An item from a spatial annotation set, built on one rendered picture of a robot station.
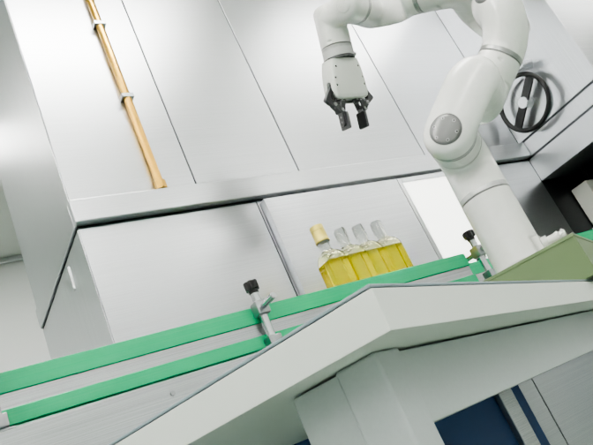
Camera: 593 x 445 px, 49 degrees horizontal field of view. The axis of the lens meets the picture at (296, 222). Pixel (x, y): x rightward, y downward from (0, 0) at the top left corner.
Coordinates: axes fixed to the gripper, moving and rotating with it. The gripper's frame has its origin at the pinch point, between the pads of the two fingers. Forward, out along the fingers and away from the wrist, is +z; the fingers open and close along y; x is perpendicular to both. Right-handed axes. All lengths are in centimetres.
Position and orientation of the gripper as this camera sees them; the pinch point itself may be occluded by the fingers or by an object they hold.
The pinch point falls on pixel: (354, 121)
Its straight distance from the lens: 157.4
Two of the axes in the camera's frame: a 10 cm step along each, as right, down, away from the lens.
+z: 2.2, 9.7, -0.7
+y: -8.2, 1.5, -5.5
